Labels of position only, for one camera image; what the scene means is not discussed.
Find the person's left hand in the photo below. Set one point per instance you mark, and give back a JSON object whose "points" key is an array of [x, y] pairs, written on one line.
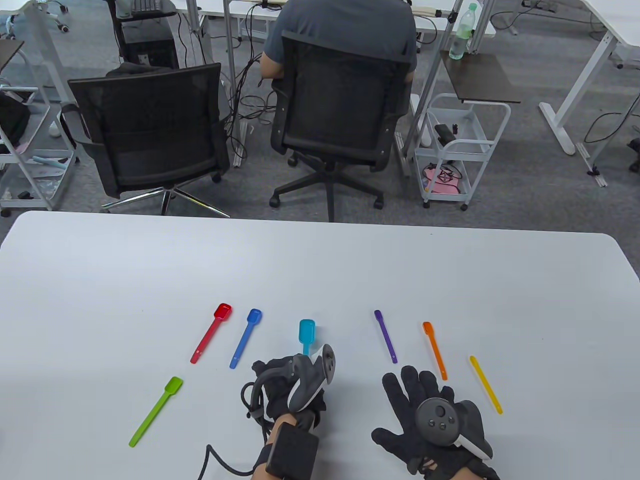
{"points": [[275, 395]]}

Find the person's right hand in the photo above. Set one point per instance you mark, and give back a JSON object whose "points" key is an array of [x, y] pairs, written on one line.
{"points": [[407, 390]]}

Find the orange measuring spoon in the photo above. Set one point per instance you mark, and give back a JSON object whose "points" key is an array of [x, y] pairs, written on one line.
{"points": [[435, 350]]}

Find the purple measuring spoon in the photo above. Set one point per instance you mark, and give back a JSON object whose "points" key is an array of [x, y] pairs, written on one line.
{"points": [[386, 337]]}

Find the teal measuring spoon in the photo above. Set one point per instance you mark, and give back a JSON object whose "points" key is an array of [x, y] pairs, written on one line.
{"points": [[306, 330]]}

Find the yellow measuring spoon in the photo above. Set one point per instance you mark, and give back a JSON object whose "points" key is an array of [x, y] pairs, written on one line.
{"points": [[485, 382]]}

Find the blue measuring spoon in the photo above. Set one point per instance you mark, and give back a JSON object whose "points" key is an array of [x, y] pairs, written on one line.
{"points": [[254, 315]]}

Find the red measuring spoon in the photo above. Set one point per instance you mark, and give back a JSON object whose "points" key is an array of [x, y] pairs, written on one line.
{"points": [[222, 312]]}

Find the green measuring spoon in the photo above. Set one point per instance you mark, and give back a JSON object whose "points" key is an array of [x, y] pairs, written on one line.
{"points": [[172, 385]]}

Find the person's left forearm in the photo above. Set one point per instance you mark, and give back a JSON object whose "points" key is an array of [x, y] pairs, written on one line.
{"points": [[280, 425]]}

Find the person's right forearm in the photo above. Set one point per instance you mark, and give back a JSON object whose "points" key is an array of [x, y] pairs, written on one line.
{"points": [[465, 475]]}

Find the grey white handheld controller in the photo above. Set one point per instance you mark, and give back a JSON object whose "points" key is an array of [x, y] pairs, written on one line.
{"points": [[305, 385], [437, 417]]}

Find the pink cloth item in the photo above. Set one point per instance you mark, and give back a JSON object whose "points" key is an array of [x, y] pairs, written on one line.
{"points": [[442, 186]]}

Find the black handheld device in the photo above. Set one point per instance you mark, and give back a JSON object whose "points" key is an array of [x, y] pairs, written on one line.
{"points": [[444, 134]]}

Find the black mesh chair chrome base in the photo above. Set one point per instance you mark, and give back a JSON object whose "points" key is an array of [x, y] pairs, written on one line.
{"points": [[150, 115]]}

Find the dark brown side table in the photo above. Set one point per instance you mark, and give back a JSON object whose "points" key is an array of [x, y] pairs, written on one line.
{"points": [[480, 77], [9, 52]]}

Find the green plastic water bottle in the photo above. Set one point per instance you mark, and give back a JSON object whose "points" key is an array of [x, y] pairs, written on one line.
{"points": [[462, 30]]}

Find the white desk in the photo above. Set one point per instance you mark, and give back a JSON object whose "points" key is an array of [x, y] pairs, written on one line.
{"points": [[437, 25], [620, 15]]}

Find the black computer tower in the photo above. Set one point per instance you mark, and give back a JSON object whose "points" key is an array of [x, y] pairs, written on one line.
{"points": [[150, 47]]}

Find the black bag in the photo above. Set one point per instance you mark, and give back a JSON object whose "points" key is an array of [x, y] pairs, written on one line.
{"points": [[12, 120]]}

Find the black keyboard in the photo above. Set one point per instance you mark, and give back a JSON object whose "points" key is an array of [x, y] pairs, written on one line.
{"points": [[146, 5]]}

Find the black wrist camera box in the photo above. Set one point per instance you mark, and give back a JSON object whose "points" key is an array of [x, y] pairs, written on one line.
{"points": [[292, 450]]}

